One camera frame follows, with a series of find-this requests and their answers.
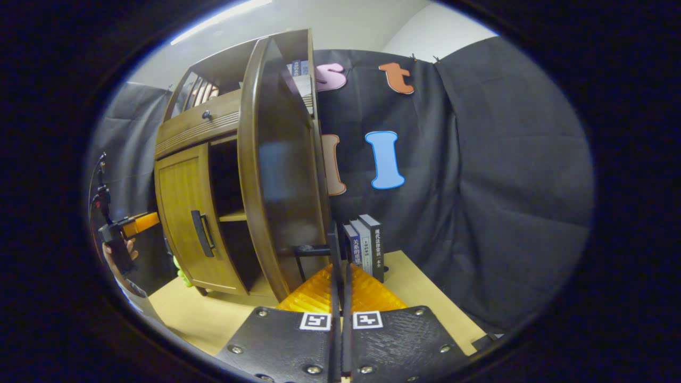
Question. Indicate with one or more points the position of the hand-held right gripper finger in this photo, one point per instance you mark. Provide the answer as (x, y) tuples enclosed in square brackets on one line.
[(335, 346), (347, 346)]

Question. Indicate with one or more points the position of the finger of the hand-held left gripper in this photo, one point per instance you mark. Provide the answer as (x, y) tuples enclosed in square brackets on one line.
[(141, 223)]

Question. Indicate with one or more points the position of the wooden shoe cabinet door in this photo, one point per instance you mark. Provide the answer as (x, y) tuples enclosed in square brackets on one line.
[(183, 213), (282, 159)]

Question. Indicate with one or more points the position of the wooden double-door shoe cabinet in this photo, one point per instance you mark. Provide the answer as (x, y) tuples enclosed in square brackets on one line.
[(229, 61)]

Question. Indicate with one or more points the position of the wooden cabinet drawer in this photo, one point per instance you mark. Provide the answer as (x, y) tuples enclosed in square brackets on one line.
[(186, 127)]

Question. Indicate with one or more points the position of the green frog plush toy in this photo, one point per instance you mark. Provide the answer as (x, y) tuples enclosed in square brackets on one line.
[(183, 274)]

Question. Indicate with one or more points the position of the wooden inner shelf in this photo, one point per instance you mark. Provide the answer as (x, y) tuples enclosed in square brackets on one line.
[(234, 216)]

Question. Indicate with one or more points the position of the black hardcover book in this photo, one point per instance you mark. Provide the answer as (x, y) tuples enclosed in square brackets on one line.
[(376, 244)]

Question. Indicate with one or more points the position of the slate blue book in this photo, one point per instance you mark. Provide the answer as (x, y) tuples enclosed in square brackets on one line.
[(305, 67)]

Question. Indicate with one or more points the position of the black backdrop cloth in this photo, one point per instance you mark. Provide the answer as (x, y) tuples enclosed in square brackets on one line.
[(505, 159)]

